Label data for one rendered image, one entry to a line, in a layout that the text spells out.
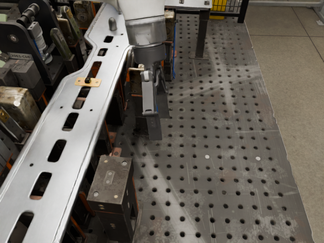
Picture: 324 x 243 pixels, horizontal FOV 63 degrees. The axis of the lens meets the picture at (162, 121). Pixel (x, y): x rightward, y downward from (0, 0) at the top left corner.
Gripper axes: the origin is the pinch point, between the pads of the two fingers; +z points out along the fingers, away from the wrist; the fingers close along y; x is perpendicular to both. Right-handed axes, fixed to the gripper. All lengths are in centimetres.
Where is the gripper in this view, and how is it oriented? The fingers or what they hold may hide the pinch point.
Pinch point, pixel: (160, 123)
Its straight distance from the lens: 68.7
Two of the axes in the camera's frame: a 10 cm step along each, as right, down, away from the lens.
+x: 9.8, -0.6, -1.9
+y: -1.5, 4.1, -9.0
